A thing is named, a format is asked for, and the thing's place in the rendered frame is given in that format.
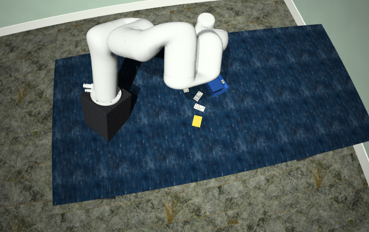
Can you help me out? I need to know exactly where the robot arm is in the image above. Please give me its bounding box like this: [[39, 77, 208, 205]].
[[83, 13, 228, 106]]

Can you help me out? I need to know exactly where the yellow sticky note pad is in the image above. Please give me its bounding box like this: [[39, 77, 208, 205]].
[[192, 115, 202, 127]]

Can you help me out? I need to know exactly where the blue rack of bins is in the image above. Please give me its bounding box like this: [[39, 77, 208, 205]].
[[205, 74, 229, 97]]

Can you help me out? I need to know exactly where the grey and white domino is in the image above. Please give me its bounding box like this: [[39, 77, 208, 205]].
[[194, 91, 203, 101], [194, 104, 205, 112]]

